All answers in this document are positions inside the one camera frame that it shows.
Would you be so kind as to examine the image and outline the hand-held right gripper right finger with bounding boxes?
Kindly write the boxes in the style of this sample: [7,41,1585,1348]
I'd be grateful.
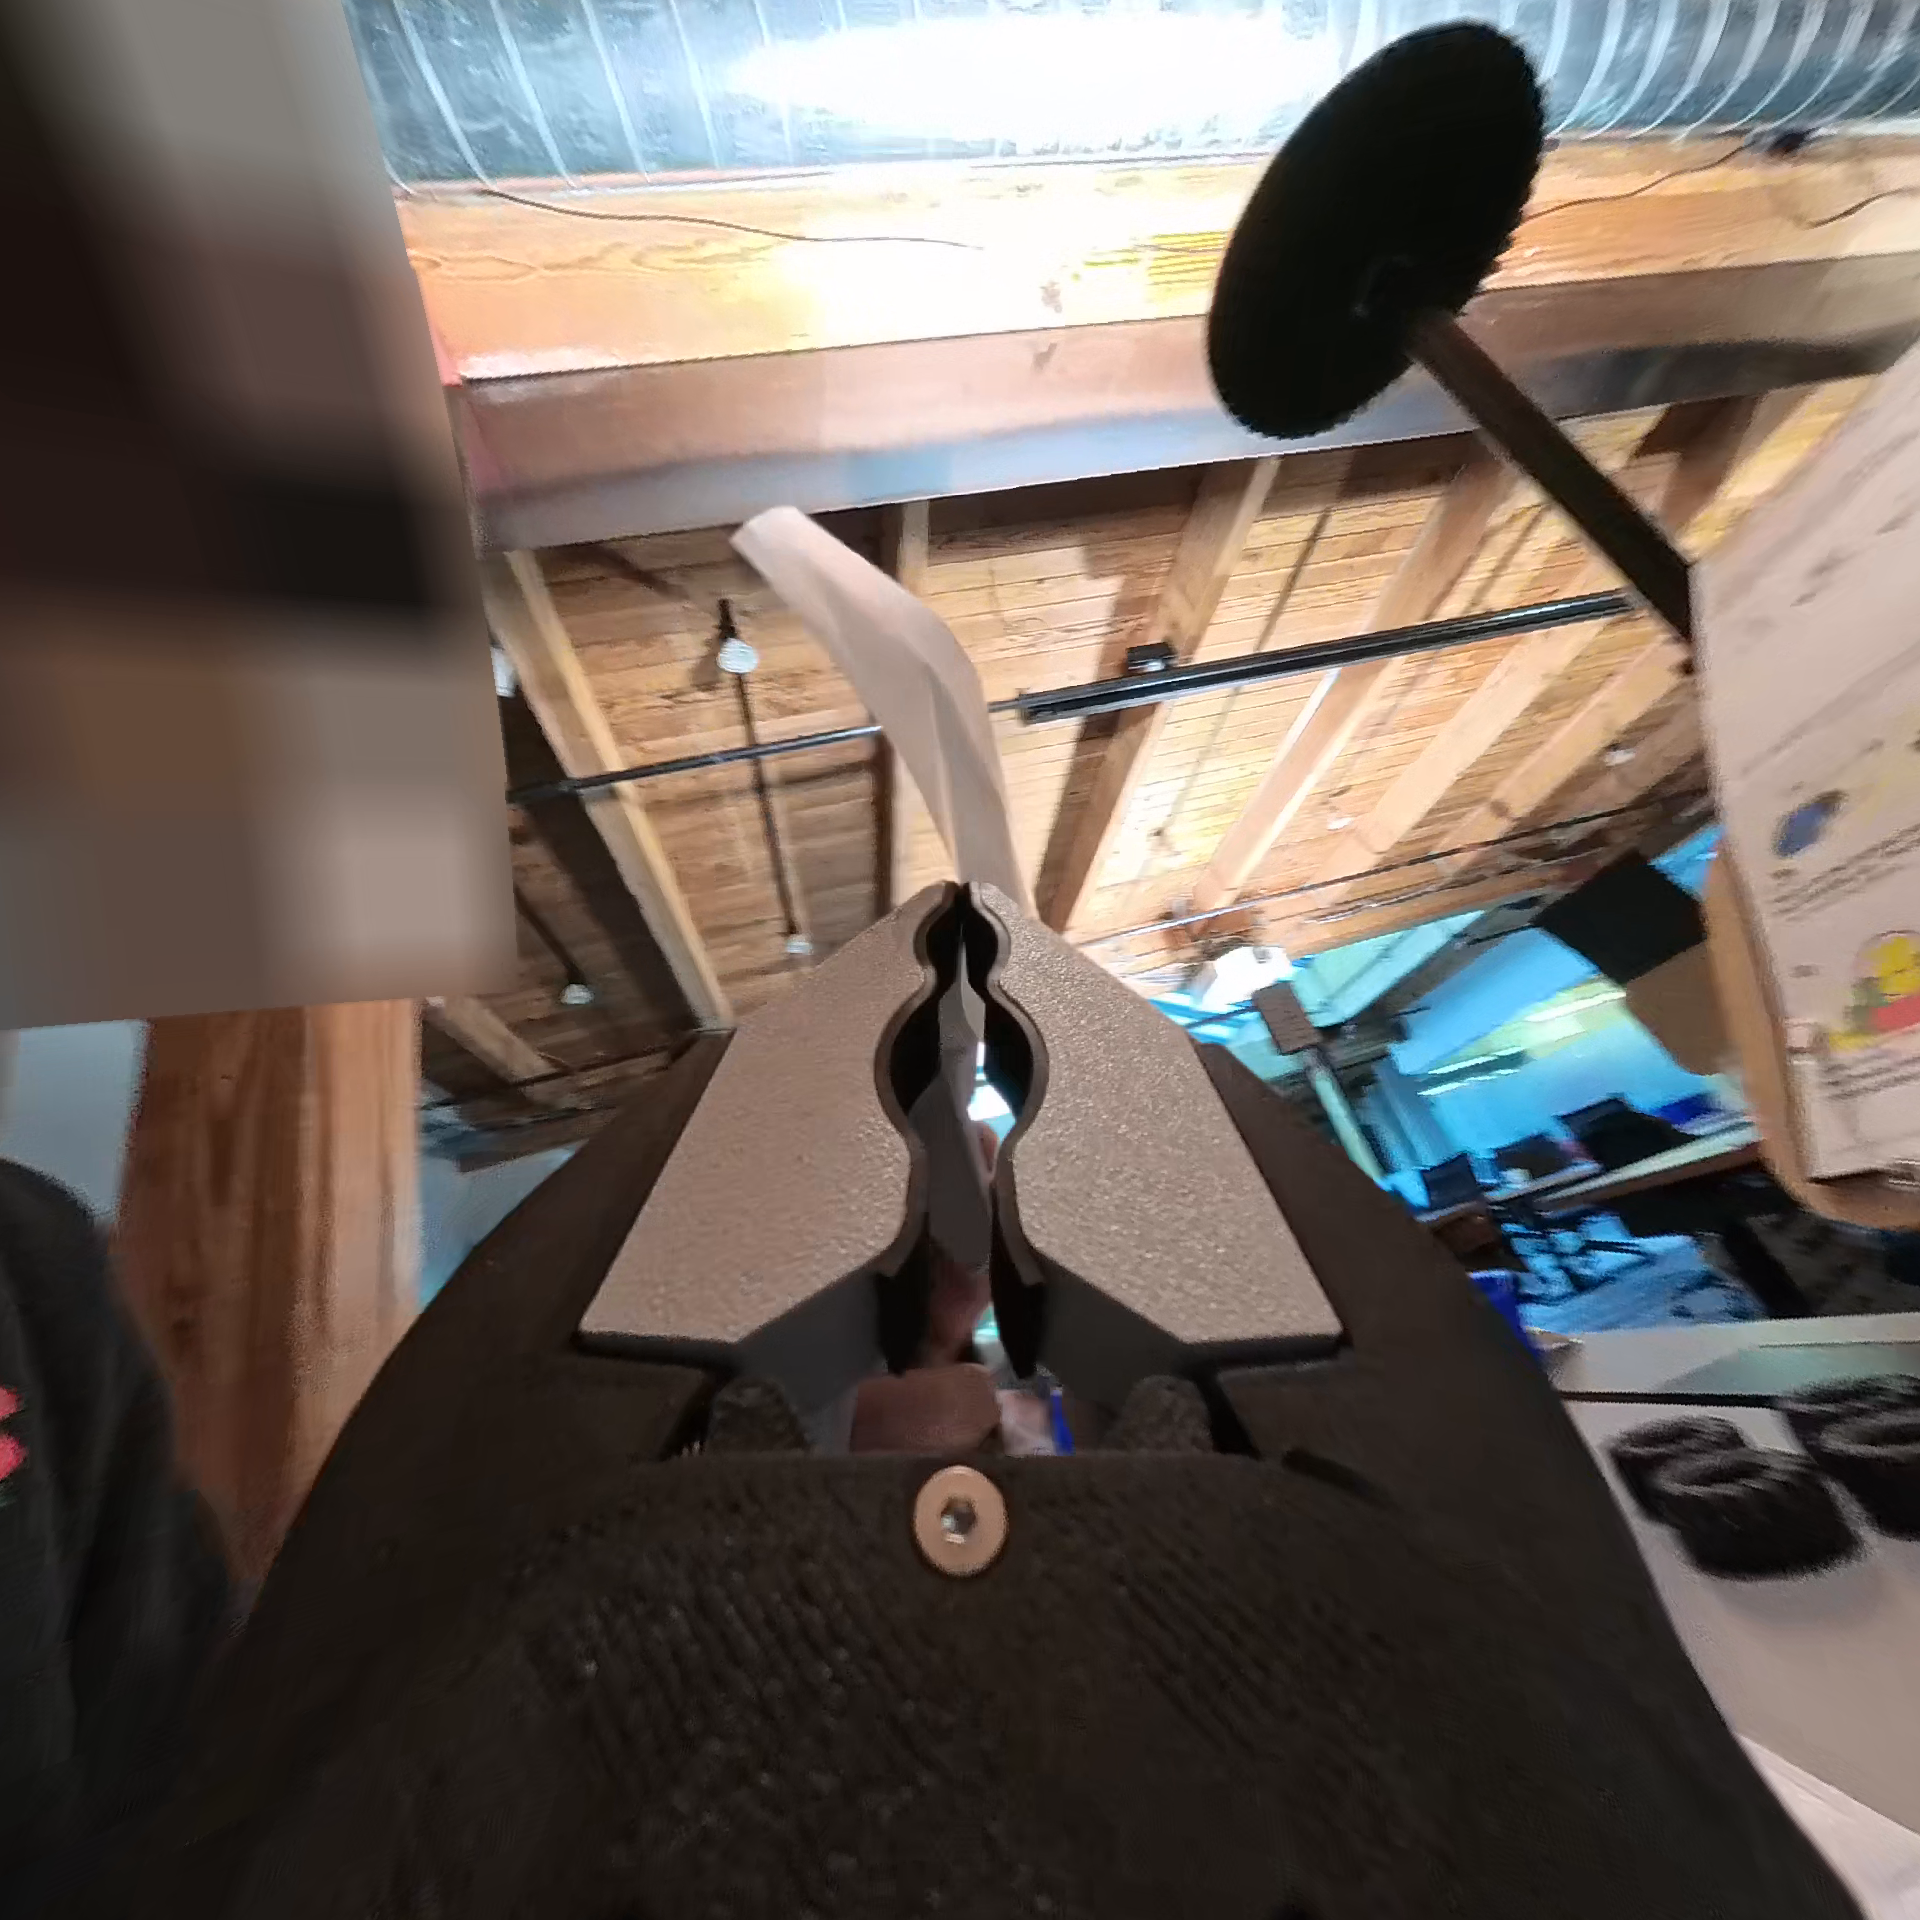
[967,881,1342,1400]

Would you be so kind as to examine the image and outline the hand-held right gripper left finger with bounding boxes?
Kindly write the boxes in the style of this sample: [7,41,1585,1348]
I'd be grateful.
[575,881,965,1404]

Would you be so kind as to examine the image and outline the toy sticker sheet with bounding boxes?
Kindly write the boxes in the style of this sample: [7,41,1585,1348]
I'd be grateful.
[726,504,1039,1278]

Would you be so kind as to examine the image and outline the person's left hand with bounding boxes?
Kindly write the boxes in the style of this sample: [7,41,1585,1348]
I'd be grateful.
[852,1245,1003,1453]

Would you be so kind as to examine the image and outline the black flag board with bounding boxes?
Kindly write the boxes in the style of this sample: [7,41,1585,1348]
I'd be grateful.
[1542,853,1715,984]

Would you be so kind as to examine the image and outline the black printed shirt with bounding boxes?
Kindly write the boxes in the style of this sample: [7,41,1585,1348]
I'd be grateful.
[0,1160,234,1920]

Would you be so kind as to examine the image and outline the cardboard instruction poster board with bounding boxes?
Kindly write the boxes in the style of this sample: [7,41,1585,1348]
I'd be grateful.
[1692,342,1920,1224]

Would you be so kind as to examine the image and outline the black round disc on rod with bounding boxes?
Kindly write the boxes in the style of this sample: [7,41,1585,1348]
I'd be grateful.
[1205,17,1700,639]

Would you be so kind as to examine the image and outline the black ceiling track rail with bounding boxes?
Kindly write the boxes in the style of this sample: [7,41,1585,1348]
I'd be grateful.
[1017,590,1641,727]

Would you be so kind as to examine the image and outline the silver ventilation duct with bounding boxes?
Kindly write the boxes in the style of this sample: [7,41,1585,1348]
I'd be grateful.
[346,0,1920,184]

